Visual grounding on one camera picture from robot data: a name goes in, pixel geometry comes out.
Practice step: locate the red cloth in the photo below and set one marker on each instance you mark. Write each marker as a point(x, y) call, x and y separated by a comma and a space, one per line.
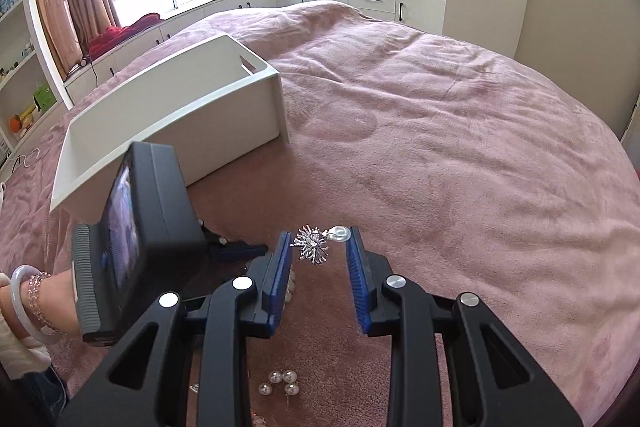
point(115, 36)

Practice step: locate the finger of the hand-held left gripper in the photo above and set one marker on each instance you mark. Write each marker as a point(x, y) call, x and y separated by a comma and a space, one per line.
point(235, 250)

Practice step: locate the yellow orange toy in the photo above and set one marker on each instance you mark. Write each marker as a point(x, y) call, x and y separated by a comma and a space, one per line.
point(22, 118)

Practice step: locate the person's left forearm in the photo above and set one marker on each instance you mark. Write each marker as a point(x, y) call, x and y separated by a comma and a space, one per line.
point(60, 302)

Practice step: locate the person's jeans leg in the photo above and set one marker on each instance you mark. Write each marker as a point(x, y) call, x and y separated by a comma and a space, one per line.
point(42, 389)

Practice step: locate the white shelf unit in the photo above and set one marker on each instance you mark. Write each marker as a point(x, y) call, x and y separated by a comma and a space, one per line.
point(30, 57)

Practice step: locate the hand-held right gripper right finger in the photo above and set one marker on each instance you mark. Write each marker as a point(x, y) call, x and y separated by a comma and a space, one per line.
point(357, 279)

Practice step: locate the green box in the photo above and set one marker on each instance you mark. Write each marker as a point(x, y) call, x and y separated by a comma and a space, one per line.
point(44, 99)

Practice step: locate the white round disc pendant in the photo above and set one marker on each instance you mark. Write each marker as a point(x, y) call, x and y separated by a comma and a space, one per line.
point(340, 234)

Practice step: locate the white storage box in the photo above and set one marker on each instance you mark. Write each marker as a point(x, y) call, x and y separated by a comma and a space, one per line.
point(165, 107)

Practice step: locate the silver snowflake brooch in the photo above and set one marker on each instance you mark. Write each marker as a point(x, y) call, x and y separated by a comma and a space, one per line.
point(311, 246)

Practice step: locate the pink bed blanket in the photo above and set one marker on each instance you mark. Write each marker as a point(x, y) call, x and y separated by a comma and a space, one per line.
point(450, 167)

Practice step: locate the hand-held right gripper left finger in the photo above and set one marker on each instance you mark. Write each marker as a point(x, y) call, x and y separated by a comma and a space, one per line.
point(280, 279)

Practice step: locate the pearl stud earring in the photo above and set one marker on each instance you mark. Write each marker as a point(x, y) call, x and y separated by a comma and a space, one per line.
point(289, 375)
point(264, 389)
point(292, 389)
point(274, 376)

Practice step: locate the white jade bangle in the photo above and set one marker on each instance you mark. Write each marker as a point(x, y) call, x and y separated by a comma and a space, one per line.
point(14, 294)

